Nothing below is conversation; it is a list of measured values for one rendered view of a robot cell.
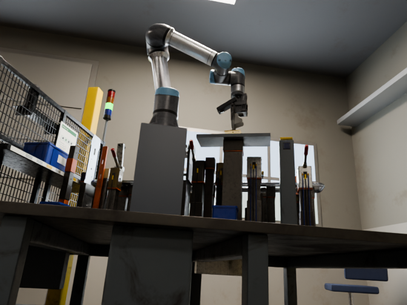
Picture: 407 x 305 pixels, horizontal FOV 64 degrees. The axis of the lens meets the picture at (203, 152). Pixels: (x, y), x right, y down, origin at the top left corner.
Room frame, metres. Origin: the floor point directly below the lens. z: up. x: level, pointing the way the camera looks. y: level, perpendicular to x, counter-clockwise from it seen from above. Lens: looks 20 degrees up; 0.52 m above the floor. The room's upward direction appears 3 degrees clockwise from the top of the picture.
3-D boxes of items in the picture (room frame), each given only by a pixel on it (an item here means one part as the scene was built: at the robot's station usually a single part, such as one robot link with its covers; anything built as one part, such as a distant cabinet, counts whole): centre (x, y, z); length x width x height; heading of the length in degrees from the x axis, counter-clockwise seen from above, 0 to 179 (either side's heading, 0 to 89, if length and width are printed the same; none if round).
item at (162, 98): (1.40, 0.19, 1.27); 0.13 x 0.12 x 0.14; 4
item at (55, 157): (1.92, 0.93, 1.10); 0.30 x 0.17 x 0.13; 170
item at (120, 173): (1.85, 0.50, 0.87); 0.10 x 0.07 x 0.35; 169
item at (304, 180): (1.65, -0.53, 0.88); 0.12 x 0.07 x 0.36; 169
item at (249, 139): (1.56, -0.15, 1.16); 0.37 x 0.14 x 0.02; 79
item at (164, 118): (1.39, 0.19, 1.15); 0.15 x 0.15 x 0.10
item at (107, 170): (1.91, 0.57, 0.88); 0.04 x 0.04 x 0.37; 79
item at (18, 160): (1.91, 0.93, 1.02); 0.90 x 0.22 x 0.03; 169
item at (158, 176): (1.39, 0.19, 0.90); 0.20 x 0.20 x 0.40; 9
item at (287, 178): (1.51, -0.41, 0.92); 0.08 x 0.08 x 0.44; 79
